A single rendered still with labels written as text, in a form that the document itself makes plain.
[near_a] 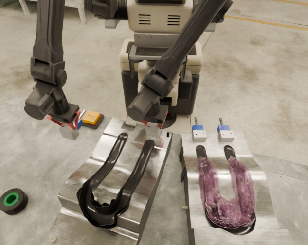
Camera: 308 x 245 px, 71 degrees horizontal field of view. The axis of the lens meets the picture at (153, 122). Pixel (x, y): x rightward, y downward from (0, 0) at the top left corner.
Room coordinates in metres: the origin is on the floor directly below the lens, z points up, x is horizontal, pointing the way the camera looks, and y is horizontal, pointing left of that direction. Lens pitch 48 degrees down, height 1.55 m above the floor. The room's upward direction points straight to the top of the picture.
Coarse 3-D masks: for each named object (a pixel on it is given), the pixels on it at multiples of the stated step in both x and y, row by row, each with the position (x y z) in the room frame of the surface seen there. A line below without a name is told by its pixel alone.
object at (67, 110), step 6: (54, 102) 0.49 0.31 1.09; (60, 102) 0.50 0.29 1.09; (66, 102) 0.51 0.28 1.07; (54, 108) 0.49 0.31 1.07; (60, 108) 0.49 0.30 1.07; (66, 108) 0.50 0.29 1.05; (72, 108) 0.52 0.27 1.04; (78, 108) 0.52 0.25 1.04; (48, 114) 0.49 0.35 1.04; (54, 114) 0.49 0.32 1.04; (60, 114) 0.49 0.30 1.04; (66, 114) 0.49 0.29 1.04; (72, 114) 0.49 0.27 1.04
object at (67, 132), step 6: (78, 120) 0.55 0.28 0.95; (60, 126) 0.51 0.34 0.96; (66, 126) 0.51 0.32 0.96; (78, 126) 0.53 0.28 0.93; (60, 132) 0.50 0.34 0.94; (66, 132) 0.49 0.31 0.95; (72, 132) 0.49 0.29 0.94; (78, 132) 0.52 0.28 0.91; (66, 138) 0.50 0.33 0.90; (72, 138) 0.49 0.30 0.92
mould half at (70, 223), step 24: (120, 120) 0.60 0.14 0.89; (168, 144) 0.48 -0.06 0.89; (96, 168) 0.37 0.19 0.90; (120, 168) 0.38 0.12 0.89; (72, 192) 0.27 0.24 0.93; (96, 192) 0.27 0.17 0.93; (144, 192) 0.28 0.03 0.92; (72, 216) 0.23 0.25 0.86; (120, 216) 0.20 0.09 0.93; (144, 216) 0.22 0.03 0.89; (48, 240) 0.16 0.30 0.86; (72, 240) 0.16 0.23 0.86; (96, 240) 0.16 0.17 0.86; (120, 240) 0.16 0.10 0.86
